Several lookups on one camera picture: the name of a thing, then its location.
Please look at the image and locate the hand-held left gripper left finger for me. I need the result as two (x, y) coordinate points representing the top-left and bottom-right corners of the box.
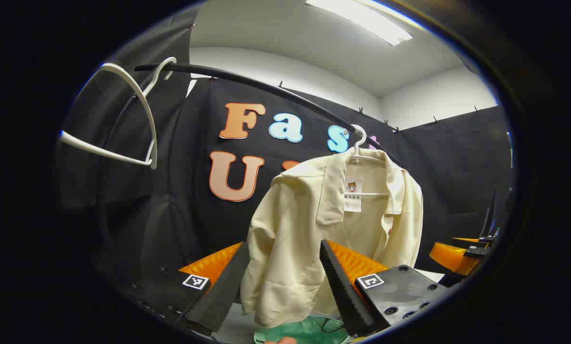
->
(123, 241), (251, 335)

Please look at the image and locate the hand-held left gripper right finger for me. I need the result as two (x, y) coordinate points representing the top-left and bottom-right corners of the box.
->
(319, 240), (453, 337)

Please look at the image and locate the green laundry hamper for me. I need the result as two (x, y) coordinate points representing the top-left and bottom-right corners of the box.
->
(253, 315), (350, 344)

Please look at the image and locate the cream collared shirt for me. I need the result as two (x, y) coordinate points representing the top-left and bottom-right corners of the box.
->
(240, 148), (424, 329)

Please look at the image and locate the white hanger with shirt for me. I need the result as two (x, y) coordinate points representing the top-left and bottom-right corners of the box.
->
(347, 124), (392, 197)

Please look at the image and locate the empty white hanger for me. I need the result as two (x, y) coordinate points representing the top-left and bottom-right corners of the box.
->
(60, 57), (177, 170)

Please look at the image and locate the black clothes rack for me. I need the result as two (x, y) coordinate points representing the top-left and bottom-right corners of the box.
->
(133, 63), (405, 169)

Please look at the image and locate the white cabinet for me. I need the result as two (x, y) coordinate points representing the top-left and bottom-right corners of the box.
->
(417, 269), (447, 283)

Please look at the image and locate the black backdrop cloth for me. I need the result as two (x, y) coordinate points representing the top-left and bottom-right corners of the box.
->
(56, 5), (513, 306)

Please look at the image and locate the large ceiling light panel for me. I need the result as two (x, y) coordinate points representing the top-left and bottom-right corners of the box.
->
(305, 0), (427, 46)

